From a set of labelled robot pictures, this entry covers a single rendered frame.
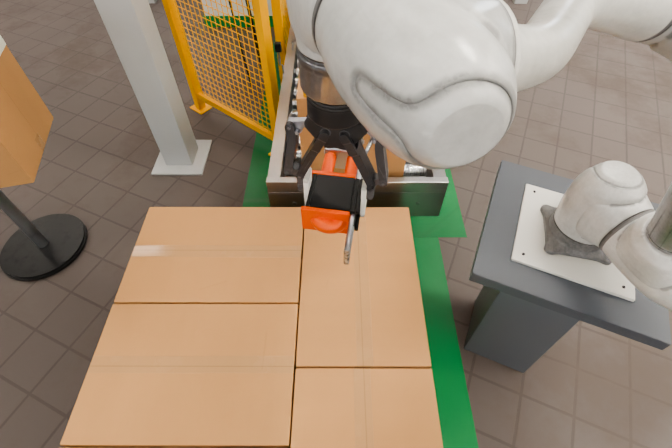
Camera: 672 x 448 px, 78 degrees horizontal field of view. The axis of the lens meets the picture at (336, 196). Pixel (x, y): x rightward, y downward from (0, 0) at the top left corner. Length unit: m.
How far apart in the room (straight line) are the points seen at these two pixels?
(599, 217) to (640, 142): 2.07
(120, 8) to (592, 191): 1.89
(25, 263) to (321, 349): 1.67
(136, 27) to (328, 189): 1.64
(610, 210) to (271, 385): 1.00
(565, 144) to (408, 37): 2.76
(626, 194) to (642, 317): 0.34
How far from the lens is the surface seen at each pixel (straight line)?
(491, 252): 1.30
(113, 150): 2.94
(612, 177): 1.23
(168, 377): 1.38
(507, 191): 1.48
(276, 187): 1.62
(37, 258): 2.53
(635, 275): 1.22
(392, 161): 1.61
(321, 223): 0.62
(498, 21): 0.33
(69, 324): 2.27
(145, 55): 2.22
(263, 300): 1.40
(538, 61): 0.40
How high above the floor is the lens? 1.78
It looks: 49 degrees down
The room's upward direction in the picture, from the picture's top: straight up
